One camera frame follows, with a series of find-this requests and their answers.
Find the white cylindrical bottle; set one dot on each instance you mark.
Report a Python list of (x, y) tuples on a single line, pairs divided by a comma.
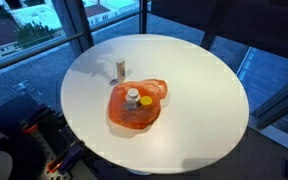
[(120, 65)]

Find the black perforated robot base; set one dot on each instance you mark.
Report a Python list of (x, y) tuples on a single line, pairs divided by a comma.
[(36, 135)]

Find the yellow capped dark bottle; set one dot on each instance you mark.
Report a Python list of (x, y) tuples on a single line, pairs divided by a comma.
[(145, 101)]

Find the white capped bottle in bag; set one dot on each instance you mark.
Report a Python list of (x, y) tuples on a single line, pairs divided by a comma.
[(132, 98)]

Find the orange plastic bag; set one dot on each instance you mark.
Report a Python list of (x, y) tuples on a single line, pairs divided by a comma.
[(142, 116)]

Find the round white table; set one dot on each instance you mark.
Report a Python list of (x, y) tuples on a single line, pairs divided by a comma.
[(202, 119)]

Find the orange purple clamp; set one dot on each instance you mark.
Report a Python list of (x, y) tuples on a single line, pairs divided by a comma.
[(66, 159)]

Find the window railing bar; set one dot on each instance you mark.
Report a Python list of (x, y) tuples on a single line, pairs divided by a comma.
[(35, 50)]

